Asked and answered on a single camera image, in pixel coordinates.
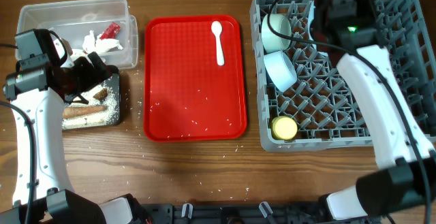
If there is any dark mushroom scrap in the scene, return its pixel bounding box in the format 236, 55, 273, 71
93, 88, 108, 102

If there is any white tissue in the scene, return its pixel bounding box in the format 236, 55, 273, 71
70, 30, 123, 61

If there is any red snack wrapper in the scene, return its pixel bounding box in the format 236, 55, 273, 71
99, 22, 121, 39

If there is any white rice pile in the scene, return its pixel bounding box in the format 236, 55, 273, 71
61, 86, 120, 129

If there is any mint green bowl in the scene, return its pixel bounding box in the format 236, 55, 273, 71
261, 12, 293, 54

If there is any light blue rice bowl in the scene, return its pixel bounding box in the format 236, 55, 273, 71
264, 51, 297, 92

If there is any yellow plastic cup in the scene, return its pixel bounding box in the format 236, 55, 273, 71
271, 116, 298, 140

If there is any brown sweet potato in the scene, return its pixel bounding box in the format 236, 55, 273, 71
63, 106, 106, 118

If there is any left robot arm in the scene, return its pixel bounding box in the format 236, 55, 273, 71
1, 29, 153, 223

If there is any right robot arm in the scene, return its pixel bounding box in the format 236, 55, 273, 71
311, 0, 435, 220

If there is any black food waste tray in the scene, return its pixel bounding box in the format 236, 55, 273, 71
61, 65, 122, 131

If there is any clear plastic waste bin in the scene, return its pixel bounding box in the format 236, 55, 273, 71
16, 0, 139, 69

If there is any grey dishwasher rack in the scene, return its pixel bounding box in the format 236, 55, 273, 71
249, 0, 435, 152

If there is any red serving tray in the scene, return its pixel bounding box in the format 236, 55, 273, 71
143, 14, 247, 142

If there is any white plastic spoon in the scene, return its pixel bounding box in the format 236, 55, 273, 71
211, 21, 225, 66

